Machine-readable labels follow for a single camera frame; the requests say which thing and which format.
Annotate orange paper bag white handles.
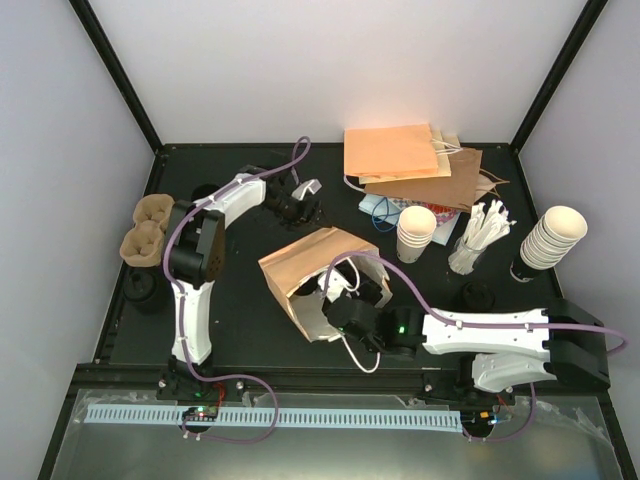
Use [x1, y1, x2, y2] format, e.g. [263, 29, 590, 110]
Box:
[259, 227, 392, 374]

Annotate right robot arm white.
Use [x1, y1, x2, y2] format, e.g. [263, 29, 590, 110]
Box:
[322, 291, 611, 403]

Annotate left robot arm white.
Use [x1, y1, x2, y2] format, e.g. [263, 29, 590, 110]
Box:
[162, 166, 322, 399]

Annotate light blue paper bag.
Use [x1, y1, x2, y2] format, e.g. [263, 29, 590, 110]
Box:
[358, 194, 401, 233]

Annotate orange paper bag stack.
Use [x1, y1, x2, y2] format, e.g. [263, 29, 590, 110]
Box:
[343, 124, 462, 190]

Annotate white paper cup stack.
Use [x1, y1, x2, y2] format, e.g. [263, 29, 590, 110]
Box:
[396, 206, 437, 264]

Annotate black paper cup stack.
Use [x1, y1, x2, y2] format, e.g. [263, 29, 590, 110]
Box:
[191, 183, 219, 202]

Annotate checkered paper bag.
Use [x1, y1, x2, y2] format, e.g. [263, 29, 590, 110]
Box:
[396, 199, 460, 246]

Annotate brown kraft paper bag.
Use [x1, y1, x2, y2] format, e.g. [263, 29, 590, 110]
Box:
[364, 148, 503, 212]

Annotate pulp cup carrier stack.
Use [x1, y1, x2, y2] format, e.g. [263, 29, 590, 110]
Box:
[119, 194, 175, 268]

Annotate black cup lid stack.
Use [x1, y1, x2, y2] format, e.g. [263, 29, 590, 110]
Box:
[123, 269, 164, 313]

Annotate tall white cup stack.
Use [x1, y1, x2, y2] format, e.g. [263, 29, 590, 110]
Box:
[509, 205, 588, 283]

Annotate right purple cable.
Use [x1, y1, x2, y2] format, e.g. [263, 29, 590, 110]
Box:
[322, 252, 630, 444]

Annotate purple cable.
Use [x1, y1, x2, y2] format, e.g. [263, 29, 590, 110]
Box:
[162, 135, 312, 384]
[322, 252, 630, 444]

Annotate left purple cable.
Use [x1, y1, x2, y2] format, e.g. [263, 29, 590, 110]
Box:
[162, 135, 312, 384]

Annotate blue slotted cable duct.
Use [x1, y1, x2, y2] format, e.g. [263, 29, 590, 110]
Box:
[84, 404, 463, 433]

